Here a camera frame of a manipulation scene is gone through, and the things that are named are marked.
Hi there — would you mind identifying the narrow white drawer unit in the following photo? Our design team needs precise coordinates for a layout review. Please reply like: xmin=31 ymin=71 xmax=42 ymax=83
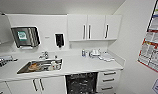
xmin=96 ymin=68 xmax=123 ymax=94

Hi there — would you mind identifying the white cup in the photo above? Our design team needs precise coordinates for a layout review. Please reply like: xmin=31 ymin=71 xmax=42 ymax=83
xmin=51 ymin=60 xmax=60 ymax=70

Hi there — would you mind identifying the blue and white bottle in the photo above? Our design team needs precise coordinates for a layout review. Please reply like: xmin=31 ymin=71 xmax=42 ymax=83
xmin=81 ymin=48 xmax=87 ymax=58

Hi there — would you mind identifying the clear container with orange food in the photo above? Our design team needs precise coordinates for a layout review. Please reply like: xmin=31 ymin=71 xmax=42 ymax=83
xmin=27 ymin=61 xmax=42 ymax=72

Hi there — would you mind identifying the white three-door wall cabinet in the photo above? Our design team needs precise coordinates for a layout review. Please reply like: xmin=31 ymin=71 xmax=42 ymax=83
xmin=66 ymin=13 xmax=123 ymax=43

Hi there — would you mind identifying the black wall soap dispenser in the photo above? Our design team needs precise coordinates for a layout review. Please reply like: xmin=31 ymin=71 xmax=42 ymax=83
xmin=54 ymin=32 xmax=66 ymax=49

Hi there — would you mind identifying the white plate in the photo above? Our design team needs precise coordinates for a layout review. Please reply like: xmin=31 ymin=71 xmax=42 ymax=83
xmin=49 ymin=62 xmax=62 ymax=71

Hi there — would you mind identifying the stainless steel dishwasher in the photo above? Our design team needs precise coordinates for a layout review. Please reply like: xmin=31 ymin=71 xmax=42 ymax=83
xmin=64 ymin=71 xmax=99 ymax=94

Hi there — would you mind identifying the stainless steel sink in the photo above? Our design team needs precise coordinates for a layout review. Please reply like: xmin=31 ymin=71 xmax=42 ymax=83
xmin=16 ymin=58 xmax=64 ymax=76

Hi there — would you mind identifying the steel paper towel dispenser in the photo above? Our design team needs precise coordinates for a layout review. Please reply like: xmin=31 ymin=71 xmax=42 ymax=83
xmin=10 ymin=25 xmax=41 ymax=50

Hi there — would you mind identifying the wide white drawer unit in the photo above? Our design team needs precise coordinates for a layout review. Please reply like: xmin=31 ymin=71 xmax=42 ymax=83
xmin=0 ymin=81 xmax=13 ymax=94

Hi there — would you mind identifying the white under-sink cabinet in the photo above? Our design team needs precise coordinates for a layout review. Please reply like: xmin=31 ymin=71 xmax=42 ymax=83
xmin=6 ymin=75 xmax=68 ymax=94

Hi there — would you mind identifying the chrome sink faucet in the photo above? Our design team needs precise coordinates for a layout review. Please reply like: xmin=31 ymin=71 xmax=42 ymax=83
xmin=39 ymin=50 xmax=50 ymax=61

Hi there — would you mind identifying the small chrome sink pump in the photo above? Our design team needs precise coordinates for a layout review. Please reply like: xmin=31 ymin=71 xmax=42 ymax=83
xmin=54 ymin=54 xmax=59 ymax=60

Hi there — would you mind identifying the stack of white dishes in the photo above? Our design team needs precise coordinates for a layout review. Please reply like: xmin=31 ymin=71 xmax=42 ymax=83
xmin=88 ymin=48 xmax=102 ymax=59

